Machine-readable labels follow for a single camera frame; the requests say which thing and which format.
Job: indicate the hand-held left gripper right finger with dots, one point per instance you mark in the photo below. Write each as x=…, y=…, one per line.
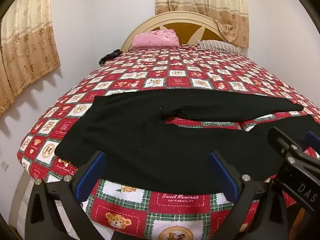
x=223, y=177

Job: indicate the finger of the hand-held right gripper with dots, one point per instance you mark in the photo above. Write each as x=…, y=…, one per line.
x=313, y=142
x=287, y=152

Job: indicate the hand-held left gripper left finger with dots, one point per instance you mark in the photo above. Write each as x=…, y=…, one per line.
x=91, y=173

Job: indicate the black pants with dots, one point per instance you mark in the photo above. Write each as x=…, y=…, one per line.
x=150, y=140

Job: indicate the red checkered bear bedsheet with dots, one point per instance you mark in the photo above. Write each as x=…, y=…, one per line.
x=175, y=80

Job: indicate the black and red bundle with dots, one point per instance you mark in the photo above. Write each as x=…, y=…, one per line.
x=111, y=56

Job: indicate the striped pillow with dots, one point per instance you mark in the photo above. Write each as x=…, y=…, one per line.
x=217, y=46

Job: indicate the pink folded blanket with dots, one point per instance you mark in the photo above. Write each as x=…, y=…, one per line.
x=155, y=40

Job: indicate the cream and brown headboard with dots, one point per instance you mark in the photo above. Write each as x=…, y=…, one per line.
x=175, y=26

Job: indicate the white wall socket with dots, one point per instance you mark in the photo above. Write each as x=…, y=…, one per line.
x=3, y=165

